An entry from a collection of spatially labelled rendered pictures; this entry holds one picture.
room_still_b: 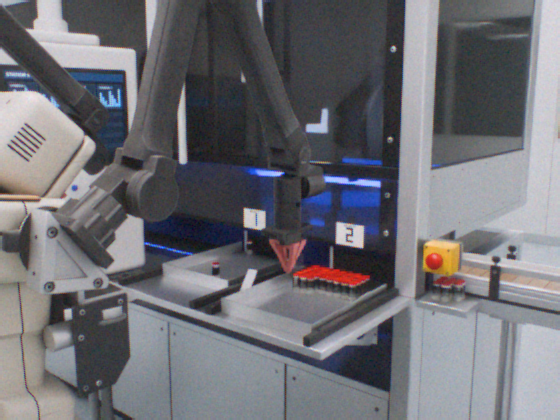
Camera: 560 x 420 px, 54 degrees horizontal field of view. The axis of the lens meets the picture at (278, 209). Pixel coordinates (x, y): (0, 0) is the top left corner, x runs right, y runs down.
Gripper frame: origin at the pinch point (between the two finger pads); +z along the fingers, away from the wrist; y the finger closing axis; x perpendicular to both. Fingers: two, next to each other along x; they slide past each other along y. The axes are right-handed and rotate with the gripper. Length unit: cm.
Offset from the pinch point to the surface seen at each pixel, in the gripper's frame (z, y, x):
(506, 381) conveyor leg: 37, 50, -33
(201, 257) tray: 13, 25, 53
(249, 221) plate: 3, 36, 43
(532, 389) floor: 107, 180, -12
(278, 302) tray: 14.6, 12.3, 12.4
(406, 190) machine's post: -12.6, 36.6, -9.3
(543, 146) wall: 17, 496, 66
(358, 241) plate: 2.6, 36.0, 3.8
